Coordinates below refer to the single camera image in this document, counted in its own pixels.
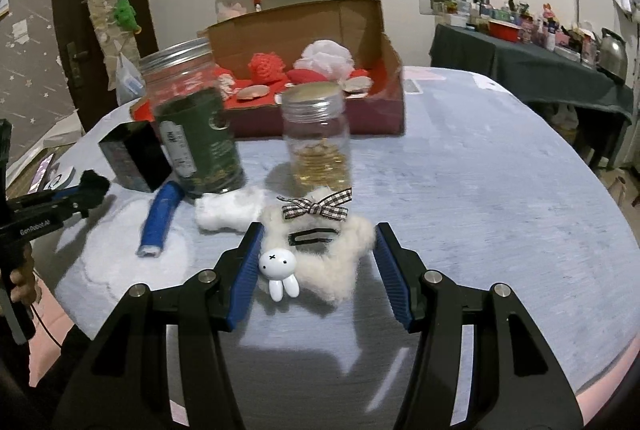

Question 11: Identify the black pom-pom ball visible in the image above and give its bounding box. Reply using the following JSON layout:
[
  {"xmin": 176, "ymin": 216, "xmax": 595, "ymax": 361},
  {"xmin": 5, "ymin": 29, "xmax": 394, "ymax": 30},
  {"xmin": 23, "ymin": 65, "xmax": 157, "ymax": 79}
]
[{"xmin": 79, "ymin": 170, "xmax": 111, "ymax": 210}]

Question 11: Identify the blue cloth tube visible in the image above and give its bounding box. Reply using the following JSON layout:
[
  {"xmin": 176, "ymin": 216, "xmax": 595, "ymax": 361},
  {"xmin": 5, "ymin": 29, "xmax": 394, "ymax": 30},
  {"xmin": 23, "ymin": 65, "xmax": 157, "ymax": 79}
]
[{"xmin": 137, "ymin": 181, "xmax": 184, "ymax": 258}]

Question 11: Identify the white fluffy star hair clip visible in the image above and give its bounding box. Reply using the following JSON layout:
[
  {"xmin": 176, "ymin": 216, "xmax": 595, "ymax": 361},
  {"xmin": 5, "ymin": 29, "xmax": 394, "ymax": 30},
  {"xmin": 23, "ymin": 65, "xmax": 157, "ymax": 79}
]
[{"xmin": 257, "ymin": 186, "xmax": 375, "ymax": 306}]

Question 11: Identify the beige soft pad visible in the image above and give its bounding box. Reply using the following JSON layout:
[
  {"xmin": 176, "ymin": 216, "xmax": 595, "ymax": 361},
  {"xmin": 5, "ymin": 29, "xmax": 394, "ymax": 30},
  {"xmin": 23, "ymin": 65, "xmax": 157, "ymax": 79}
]
[{"xmin": 235, "ymin": 84, "xmax": 270, "ymax": 102}]

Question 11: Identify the red plush mitten toy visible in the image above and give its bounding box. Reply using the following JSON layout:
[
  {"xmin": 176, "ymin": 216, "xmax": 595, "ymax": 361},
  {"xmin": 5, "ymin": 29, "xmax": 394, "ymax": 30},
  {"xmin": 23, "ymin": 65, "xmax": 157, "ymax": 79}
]
[{"xmin": 285, "ymin": 69, "xmax": 329, "ymax": 86}]

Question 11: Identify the person's left hand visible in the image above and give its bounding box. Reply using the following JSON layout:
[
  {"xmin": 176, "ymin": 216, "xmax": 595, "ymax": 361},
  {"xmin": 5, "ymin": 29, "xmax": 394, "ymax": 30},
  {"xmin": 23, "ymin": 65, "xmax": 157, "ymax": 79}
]
[{"xmin": 10, "ymin": 242, "xmax": 40, "ymax": 306}]

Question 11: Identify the dark patterned square box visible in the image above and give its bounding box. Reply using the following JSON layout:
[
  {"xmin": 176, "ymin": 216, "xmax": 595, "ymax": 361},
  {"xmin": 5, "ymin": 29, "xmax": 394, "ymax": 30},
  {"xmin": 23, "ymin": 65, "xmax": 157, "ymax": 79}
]
[{"xmin": 99, "ymin": 121, "xmax": 172, "ymax": 193}]

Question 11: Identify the white plastic bag on door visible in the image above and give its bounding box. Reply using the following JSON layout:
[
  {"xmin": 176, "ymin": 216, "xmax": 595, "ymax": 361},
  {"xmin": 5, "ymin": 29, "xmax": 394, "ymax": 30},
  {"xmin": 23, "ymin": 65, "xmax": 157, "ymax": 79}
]
[{"xmin": 115, "ymin": 53, "xmax": 145, "ymax": 106}]

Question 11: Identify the tea jar with metal lid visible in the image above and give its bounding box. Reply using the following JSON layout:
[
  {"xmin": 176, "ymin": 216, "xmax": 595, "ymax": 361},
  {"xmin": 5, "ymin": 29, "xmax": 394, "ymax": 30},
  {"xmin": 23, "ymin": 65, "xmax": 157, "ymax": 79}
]
[{"xmin": 140, "ymin": 38, "xmax": 245, "ymax": 197}]

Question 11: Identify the white fluffy plush piece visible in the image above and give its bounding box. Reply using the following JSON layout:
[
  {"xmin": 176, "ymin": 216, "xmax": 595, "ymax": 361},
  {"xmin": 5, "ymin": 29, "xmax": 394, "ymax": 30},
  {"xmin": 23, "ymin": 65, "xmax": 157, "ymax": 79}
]
[{"xmin": 194, "ymin": 186, "xmax": 266, "ymax": 233}]

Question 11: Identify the green plush on door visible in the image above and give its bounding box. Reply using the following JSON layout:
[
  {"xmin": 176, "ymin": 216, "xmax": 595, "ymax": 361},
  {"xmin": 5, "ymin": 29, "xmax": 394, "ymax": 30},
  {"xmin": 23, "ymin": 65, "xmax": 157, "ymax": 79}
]
[{"xmin": 113, "ymin": 0, "xmax": 141, "ymax": 34}]

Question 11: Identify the dark wooden door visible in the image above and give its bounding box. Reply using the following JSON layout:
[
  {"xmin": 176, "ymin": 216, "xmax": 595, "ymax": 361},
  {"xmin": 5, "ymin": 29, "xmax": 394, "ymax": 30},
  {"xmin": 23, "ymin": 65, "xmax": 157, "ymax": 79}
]
[{"xmin": 52, "ymin": 0, "xmax": 158, "ymax": 131}]

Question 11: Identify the cream knitted plush in box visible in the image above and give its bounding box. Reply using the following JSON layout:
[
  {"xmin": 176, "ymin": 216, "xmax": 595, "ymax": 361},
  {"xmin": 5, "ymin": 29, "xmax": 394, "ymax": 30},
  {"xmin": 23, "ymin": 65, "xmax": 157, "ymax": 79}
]
[{"xmin": 216, "ymin": 72, "xmax": 236, "ymax": 101}]

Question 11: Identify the red knitted ball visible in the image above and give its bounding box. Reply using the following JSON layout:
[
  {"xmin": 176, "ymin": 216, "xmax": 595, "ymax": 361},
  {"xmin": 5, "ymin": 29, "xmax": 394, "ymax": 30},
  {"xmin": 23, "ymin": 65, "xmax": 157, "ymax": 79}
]
[{"xmin": 247, "ymin": 53, "xmax": 286, "ymax": 86}]

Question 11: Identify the small jar of gold capsules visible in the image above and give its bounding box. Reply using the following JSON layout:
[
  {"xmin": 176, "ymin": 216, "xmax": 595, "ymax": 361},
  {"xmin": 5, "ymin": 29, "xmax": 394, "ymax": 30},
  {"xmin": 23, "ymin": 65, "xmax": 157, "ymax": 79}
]
[{"xmin": 280, "ymin": 81, "xmax": 352, "ymax": 194}]

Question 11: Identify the dark green clothed side table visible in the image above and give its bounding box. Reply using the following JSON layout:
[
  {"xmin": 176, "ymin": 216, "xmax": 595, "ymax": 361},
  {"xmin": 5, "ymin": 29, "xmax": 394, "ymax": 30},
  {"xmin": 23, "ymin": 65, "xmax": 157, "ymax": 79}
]
[{"xmin": 430, "ymin": 24, "xmax": 634, "ymax": 122}]

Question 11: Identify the white mesh bath pouf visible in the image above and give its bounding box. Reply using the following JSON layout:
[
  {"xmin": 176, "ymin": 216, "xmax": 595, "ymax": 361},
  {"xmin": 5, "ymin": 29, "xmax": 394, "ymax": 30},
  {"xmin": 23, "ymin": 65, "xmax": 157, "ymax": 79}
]
[{"xmin": 293, "ymin": 40, "xmax": 355, "ymax": 80}]

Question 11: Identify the red cardboard box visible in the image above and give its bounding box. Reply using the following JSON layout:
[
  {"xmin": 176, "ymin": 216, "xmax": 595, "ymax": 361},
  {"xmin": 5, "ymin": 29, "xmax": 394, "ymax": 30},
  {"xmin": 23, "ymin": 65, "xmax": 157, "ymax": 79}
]
[{"xmin": 134, "ymin": 0, "xmax": 405, "ymax": 138}]

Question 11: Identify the red bowl on side table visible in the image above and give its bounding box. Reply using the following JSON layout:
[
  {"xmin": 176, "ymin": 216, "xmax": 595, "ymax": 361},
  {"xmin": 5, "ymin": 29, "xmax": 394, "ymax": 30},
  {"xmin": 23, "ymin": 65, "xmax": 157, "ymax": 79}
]
[{"xmin": 488, "ymin": 20, "xmax": 521, "ymax": 42}]

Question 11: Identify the metal kettle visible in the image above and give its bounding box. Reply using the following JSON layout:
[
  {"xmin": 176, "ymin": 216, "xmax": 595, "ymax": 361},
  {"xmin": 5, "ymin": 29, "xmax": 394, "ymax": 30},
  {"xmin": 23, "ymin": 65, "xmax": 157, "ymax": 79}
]
[{"xmin": 597, "ymin": 28, "xmax": 628, "ymax": 86}]

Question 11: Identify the pink plush on wall left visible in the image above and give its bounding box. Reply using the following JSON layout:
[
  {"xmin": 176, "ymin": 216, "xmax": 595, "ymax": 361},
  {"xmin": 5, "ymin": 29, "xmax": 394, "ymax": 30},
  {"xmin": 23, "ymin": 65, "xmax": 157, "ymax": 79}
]
[{"xmin": 217, "ymin": 2, "xmax": 247, "ymax": 23}]

